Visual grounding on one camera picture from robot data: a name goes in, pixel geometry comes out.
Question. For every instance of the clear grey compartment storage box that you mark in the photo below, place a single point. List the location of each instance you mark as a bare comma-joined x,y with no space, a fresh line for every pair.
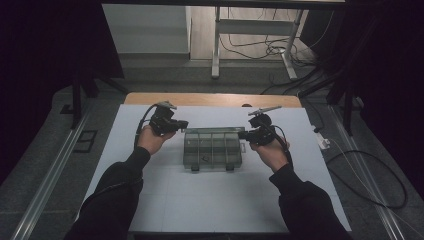
211,148

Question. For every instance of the white desk frame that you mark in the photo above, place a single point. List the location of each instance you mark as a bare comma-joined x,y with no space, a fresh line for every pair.
253,26

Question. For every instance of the metal floor rail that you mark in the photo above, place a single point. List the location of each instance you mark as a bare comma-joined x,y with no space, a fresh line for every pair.
370,186
50,180

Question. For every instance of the person's right hand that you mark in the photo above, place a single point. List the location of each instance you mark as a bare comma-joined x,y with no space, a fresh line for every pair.
273,155

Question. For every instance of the person's left hand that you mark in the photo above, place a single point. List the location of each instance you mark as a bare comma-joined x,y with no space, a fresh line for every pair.
151,141

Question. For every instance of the black metal stand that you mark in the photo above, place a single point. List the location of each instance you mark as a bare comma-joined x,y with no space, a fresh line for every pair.
348,106
76,100

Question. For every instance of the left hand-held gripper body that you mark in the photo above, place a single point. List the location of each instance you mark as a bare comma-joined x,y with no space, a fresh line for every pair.
163,121

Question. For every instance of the white table cover board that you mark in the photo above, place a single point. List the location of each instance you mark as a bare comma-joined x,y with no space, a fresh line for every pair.
206,200

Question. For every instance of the white cabinet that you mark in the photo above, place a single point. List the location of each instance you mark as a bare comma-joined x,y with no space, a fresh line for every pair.
146,30

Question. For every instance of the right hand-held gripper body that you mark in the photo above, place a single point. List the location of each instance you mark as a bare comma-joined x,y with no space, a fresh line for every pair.
263,131

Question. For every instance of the wooden table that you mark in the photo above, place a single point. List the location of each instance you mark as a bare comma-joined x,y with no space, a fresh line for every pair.
206,99

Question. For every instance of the black floor socket plate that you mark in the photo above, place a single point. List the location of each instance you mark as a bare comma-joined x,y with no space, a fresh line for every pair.
86,141

